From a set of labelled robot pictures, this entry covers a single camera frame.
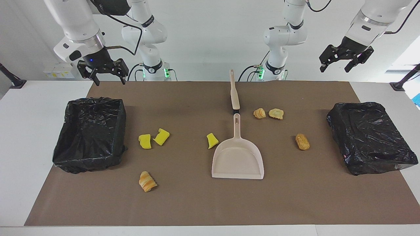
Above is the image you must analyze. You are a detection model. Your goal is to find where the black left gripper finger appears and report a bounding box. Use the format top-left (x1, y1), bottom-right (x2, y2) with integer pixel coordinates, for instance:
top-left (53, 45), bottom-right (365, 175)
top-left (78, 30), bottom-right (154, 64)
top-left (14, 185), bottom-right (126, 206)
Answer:
top-left (319, 44), bottom-right (342, 73)
top-left (345, 47), bottom-right (374, 73)

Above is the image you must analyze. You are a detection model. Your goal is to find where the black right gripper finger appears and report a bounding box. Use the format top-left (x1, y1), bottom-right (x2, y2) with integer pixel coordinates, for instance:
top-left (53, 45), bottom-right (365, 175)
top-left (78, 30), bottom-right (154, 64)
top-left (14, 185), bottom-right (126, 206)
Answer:
top-left (77, 61), bottom-right (100, 87)
top-left (113, 58), bottom-right (129, 85)

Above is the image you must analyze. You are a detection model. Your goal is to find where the notched yellow sponge piece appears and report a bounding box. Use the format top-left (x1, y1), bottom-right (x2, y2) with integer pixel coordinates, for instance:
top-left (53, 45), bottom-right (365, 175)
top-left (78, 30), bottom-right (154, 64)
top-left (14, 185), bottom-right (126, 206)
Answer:
top-left (153, 128), bottom-right (170, 146)

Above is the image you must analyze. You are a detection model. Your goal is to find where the brown bread roll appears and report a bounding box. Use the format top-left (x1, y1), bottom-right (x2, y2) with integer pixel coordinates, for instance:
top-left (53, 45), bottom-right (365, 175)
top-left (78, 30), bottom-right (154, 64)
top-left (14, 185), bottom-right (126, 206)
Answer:
top-left (295, 133), bottom-right (310, 150)

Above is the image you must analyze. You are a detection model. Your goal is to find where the beige brush with black bristles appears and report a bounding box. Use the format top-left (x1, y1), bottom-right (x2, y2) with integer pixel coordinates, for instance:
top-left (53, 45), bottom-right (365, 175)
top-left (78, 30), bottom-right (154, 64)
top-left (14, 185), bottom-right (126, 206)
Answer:
top-left (229, 69), bottom-right (241, 115)

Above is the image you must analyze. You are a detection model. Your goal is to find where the striped orange croissant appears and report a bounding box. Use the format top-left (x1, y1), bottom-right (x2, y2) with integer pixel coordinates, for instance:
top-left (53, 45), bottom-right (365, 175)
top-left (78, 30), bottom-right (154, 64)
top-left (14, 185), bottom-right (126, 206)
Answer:
top-left (139, 171), bottom-right (158, 192)

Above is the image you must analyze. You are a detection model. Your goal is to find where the beige plastic dustpan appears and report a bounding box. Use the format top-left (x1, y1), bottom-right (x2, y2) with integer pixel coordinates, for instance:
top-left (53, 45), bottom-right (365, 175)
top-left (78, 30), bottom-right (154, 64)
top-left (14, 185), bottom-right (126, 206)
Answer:
top-left (212, 113), bottom-right (264, 180)

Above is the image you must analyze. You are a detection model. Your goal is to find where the bin lined with black bag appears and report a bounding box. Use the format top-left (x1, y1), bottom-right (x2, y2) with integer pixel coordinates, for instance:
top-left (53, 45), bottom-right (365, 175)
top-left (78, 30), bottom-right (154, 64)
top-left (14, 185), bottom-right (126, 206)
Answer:
top-left (52, 97), bottom-right (128, 174)
top-left (326, 102), bottom-right (419, 176)

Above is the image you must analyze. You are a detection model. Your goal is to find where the brown table mat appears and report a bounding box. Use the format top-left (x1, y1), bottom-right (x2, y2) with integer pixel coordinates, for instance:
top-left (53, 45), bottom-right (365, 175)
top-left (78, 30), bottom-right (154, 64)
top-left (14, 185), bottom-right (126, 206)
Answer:
top-left (24, 81), bottom-right (420, 226)

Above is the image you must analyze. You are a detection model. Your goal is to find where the black base cable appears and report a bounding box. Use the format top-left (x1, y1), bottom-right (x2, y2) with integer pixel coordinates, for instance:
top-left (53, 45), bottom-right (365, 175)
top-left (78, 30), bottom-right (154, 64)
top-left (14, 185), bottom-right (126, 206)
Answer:
top-left (238, 65), bottom-right (263, 82)
top-left (127, 63), bottom-right (145, 81)

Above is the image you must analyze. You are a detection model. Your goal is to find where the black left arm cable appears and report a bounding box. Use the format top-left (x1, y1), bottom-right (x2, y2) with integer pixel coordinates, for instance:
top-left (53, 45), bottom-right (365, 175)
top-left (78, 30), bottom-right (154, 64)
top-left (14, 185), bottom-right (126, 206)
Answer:
top-left (305, 0), bottom-right (420, 35)

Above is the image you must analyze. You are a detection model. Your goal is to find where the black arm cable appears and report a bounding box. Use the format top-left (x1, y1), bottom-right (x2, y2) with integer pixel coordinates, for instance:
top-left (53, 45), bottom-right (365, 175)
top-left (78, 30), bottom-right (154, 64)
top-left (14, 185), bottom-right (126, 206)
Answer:
top-left (305, 0), bottom-right (420, 35)
top-left (90, 0), bottom-right (144, 56)

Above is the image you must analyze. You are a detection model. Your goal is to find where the white wall socket box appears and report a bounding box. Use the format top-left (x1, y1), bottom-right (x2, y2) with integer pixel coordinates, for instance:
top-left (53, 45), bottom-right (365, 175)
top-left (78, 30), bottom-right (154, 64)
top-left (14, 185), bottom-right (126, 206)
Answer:
top-left (43, 62), bottom-right (76, 79)

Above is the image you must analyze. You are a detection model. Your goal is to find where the black camera stand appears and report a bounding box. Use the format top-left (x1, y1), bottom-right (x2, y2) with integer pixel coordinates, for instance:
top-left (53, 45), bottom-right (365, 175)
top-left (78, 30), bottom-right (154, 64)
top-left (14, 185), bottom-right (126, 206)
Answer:
top-left (390, 63), bottom-right (420, 91)
top-left (0, 62), bottom-right (27, 89)

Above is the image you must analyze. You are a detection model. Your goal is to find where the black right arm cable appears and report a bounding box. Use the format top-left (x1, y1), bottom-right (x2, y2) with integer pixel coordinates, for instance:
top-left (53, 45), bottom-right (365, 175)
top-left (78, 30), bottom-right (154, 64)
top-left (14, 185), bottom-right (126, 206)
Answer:
top-left (90, 0), bottom-right (144, 56)

